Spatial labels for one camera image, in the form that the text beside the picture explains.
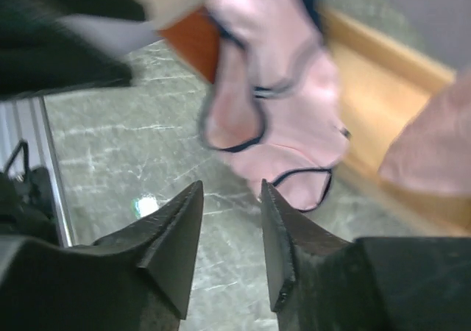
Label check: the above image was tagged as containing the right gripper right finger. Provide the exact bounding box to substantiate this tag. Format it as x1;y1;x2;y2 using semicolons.
261;182;470;330

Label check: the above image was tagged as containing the pink underwear navy trim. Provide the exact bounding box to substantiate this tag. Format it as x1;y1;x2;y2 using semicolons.
199;0;349;212

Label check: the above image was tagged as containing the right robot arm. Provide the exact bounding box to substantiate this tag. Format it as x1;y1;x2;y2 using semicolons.
1;160;470;330

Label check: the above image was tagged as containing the wooden drying rack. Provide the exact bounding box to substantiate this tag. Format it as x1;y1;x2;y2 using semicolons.
320;7;470;236

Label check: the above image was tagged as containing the rust orange underwear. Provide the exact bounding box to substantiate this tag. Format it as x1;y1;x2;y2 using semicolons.
158;7;220;84

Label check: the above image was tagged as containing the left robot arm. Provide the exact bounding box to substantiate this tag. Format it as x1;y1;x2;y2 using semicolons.
1;0;157;102

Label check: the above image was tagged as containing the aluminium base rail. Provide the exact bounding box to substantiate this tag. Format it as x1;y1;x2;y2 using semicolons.
0;97;78;247

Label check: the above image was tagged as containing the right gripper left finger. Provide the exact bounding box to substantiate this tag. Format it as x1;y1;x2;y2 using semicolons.
1;181;204;331

